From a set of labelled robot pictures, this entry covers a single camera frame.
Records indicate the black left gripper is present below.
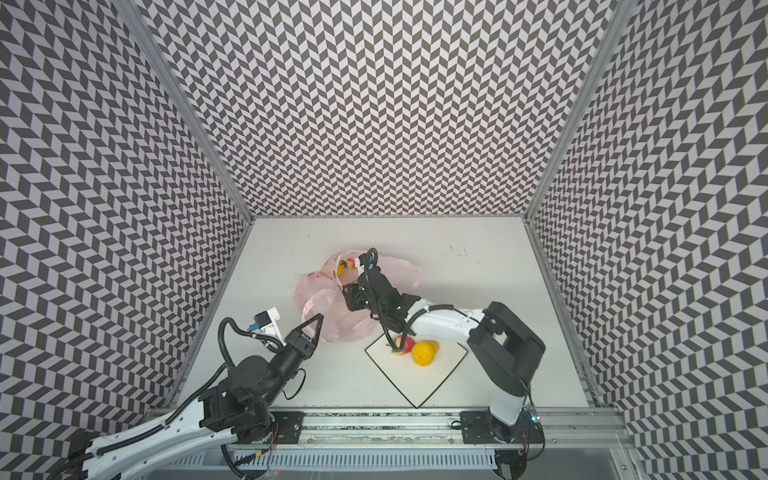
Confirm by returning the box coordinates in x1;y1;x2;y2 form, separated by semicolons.
260;314;324;409

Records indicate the pink translucent plastic bag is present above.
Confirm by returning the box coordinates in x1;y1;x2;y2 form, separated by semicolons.
293;249;422;343

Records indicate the yellow fake lemon with stem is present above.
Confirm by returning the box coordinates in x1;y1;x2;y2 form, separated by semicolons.
336;260;348;278

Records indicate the red fake strawberry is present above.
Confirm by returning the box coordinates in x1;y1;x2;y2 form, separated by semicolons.
393;335;415;356

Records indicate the yellow fake citrus fruit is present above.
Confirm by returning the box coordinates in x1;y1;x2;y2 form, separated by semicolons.
411;340;439;367

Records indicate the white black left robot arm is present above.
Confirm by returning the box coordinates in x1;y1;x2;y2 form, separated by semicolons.
48;311;324;479

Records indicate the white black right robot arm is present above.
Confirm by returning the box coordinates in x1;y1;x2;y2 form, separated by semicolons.
342;266;546;443

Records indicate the white square mat black border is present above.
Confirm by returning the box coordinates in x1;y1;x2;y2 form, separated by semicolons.
365;336;468;408

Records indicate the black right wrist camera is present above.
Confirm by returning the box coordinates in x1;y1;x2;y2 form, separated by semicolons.
356;247;379;272

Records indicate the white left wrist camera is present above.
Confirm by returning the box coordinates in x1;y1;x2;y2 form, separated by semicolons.
249;308;285;345

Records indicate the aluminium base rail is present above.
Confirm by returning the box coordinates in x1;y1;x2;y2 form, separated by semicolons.
292;407;634;450

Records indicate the aluminium corner post left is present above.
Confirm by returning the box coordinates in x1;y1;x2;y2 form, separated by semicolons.
112;0;253;224

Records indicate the aluminium corner post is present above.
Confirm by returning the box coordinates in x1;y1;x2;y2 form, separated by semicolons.
112;0;253;224
524;0;638;224

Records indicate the aluminium corner post right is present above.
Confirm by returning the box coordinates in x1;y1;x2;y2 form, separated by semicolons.
524;0;638;224

